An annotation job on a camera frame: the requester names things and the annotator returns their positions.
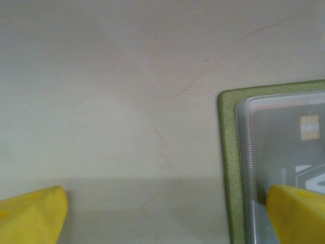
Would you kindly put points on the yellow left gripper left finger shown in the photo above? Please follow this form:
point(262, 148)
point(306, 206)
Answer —
point(30, 218)

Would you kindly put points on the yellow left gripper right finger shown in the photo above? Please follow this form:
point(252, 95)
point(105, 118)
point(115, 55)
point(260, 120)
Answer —
point(299, 218)

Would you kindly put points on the black VIP card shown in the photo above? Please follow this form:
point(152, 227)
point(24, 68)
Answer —
point(279, 142)

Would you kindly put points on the clear plastic bag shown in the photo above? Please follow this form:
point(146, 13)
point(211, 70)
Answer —
point(228, 142)

